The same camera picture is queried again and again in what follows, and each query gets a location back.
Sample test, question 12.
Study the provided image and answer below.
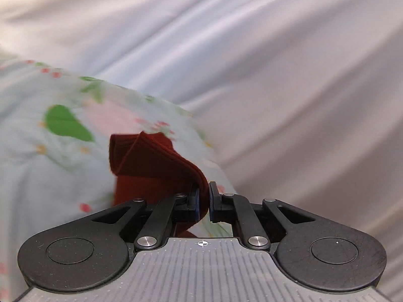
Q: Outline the red knit garment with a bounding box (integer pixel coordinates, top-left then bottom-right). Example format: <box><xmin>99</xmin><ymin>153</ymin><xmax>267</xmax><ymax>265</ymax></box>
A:
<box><xmin>109</xmin><ymin>130</ymin><xmax>210</xmax><ymax>239</ymax></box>

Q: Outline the floral light blue bedsheet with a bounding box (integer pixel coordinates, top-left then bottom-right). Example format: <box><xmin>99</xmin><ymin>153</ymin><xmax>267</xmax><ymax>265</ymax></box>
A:
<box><xmin>1</xmin><ymin>52</ymin><xmax>233</xmax><ymax>301</ymax></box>

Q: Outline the white curtain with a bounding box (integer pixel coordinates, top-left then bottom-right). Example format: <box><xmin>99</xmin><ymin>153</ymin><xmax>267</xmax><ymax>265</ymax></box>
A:
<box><xmin>1</xmin><ymin>0</ymin><xmax>402</xmax><ymax>301</ymax></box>

